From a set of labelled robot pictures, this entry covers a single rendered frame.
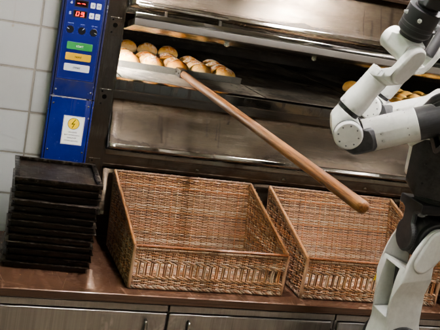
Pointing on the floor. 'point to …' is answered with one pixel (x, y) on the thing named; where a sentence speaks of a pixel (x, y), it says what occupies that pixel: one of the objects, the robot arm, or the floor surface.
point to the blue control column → (69, 104)
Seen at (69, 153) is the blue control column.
